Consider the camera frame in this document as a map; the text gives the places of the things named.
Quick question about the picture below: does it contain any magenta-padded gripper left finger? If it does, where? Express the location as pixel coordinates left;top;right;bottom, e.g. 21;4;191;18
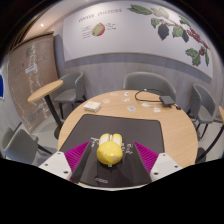
39;140;98;184

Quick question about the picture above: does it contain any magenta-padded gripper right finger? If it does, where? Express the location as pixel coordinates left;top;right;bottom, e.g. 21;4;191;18
128;141;184;184

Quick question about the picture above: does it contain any black mouse pad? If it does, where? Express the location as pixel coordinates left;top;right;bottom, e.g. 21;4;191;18
59;113;165;188

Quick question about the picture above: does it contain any dark grey flat device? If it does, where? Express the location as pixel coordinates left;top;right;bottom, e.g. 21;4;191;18
159;95;176;107

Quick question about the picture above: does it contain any small white box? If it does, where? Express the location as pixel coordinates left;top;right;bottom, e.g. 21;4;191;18
82;100;102;113

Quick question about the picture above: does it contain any wide grey armchair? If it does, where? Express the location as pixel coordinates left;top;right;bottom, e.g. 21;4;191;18
123;71;178;101

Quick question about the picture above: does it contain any wooden wall panel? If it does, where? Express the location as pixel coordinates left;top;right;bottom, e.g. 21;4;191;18
7;33;60;134

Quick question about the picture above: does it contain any coffee plant wall mural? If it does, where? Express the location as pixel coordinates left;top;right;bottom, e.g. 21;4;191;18
62;1;214;79

